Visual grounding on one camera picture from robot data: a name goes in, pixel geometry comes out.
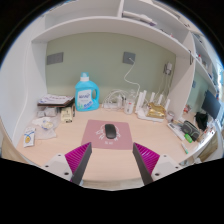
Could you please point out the gold foil bag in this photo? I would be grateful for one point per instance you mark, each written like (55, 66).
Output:
(156, 110)

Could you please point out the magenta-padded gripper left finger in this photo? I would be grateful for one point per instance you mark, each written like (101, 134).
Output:
(77, 158)

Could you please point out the clear plastic bottle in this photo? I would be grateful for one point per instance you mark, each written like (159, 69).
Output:
(130, 106)

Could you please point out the stack of books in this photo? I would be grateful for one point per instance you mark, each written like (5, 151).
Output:
(55, 100)

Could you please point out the small white jar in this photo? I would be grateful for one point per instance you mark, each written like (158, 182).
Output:
(170, 116)

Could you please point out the grey blank wall plate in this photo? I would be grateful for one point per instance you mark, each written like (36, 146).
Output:
(54, 58)

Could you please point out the black computer mouse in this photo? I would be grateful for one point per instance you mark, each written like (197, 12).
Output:
(110, 131)

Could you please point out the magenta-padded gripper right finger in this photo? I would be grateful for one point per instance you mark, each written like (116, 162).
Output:
(147, 158)

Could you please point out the green-capped marker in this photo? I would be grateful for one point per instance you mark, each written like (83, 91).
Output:
(184, 148)

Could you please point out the white shelf unit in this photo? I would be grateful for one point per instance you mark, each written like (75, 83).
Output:
(110, 25)

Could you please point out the black pouch with green trim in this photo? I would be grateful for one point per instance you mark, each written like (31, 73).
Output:
(190, 129)

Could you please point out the blue detergent bottle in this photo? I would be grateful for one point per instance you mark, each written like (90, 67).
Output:
(85, 98)

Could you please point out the grey wall socket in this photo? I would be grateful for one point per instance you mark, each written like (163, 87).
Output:
(129, 57)

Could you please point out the white packet with yellow print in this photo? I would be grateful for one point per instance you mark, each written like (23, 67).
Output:
(29, 137)

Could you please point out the clear plastic bag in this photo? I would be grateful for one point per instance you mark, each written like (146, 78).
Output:
(45, 128)

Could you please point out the white router with antennas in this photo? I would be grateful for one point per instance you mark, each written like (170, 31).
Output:
(141, 113)

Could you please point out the small yellow box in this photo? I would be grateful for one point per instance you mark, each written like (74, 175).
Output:
(66, 115)

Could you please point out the black bag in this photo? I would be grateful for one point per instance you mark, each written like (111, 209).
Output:
(201, 120)

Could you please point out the small green packet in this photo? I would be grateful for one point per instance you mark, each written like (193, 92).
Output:
(188, 138)

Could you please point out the black monitor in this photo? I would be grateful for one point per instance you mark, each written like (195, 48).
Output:
(210, 104)

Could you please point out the white wall charger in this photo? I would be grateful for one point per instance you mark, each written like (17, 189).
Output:
(168, 67)

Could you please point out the pink printed mouse pad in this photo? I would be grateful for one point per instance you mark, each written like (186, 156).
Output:
(93, 136)

